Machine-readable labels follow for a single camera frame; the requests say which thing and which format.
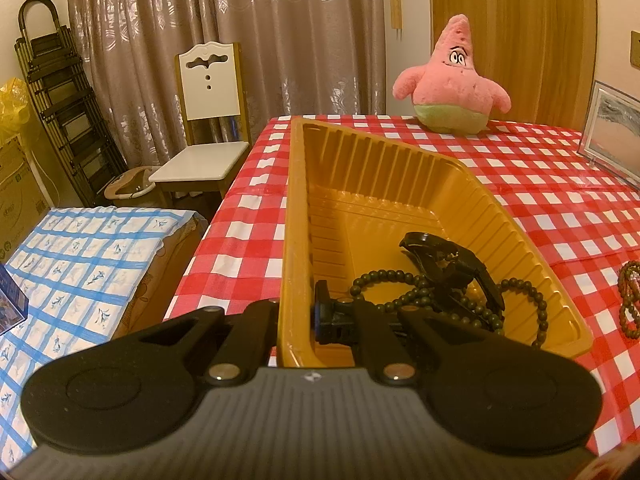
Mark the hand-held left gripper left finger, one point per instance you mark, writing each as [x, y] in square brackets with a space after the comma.
[257, 322]

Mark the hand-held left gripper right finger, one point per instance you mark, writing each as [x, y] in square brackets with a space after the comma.
[330, 322]

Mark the yellow plastic tray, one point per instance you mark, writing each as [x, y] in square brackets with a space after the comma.
[380, 210]

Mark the black hair claw clip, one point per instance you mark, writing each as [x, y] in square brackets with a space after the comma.
[450, 265]

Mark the printed cardboard box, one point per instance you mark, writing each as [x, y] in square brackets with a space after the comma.
[165, 280]

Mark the beige plastic basin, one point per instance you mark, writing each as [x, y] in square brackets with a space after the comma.
[127, 187]

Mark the blue checked white cloth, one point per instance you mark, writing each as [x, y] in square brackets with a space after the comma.
[75, 260]

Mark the white wooden chair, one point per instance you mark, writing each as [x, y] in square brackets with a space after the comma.
[210, 90]

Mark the red checkered tablecloth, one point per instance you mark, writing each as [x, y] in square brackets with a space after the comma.
[550, 210]

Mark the blue box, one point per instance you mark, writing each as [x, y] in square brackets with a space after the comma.
[10, 300]

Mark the pink starfish plush toy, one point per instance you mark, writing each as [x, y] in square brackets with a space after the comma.
[450, 90]

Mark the brown cardboard box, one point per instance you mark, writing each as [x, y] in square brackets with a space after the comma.
[17, 195]

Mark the folded black step ladder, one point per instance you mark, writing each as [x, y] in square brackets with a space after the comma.
[65, 110]

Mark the beige patterned curtain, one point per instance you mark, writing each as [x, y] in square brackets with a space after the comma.
[250, 35]

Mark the yellow plastic bag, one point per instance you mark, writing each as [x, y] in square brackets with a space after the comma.
[12, 107]

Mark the clear framed sand picture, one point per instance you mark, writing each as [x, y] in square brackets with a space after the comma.
[615, 130]

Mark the wooden door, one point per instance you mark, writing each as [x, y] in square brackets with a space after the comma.
[525, 35]

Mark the wooden wall hanging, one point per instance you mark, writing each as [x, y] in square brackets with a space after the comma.
[396, 0]

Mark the wall switch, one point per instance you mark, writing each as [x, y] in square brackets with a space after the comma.
[636, 49]

